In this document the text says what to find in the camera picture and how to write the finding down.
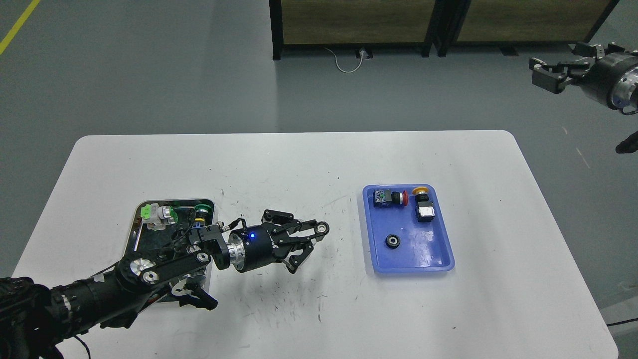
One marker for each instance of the wooden cabinet left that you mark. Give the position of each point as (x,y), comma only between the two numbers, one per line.
(366,24)

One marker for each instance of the silver metal tray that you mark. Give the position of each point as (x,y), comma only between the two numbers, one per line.
(149,239)

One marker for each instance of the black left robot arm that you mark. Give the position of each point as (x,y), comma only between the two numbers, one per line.
(35,318)

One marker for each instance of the yellow push button switch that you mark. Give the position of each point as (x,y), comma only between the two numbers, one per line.
(424,209)

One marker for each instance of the dark green push button switch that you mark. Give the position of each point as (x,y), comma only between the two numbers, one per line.
(203,214)

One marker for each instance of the wooden cabinet right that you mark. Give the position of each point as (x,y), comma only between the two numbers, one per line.
(508,23)

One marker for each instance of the black gear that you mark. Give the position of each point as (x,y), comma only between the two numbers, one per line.
(322,228)
(392,241)

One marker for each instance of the light green push button switch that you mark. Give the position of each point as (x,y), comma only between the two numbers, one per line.
(156,217)

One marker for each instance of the wooden cabinet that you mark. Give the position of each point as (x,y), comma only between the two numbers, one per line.
(366,24)
(508,23)

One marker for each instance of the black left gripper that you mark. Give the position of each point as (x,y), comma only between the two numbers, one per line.
(281,238)

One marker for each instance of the red push button switch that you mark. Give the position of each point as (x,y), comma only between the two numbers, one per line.
(387,198)

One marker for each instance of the blue plastic tray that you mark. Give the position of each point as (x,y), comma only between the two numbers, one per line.
(425,246)

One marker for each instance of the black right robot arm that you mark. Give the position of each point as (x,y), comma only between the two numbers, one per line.
(607,74)

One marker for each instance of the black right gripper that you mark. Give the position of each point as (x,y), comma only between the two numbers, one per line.
(611,81)

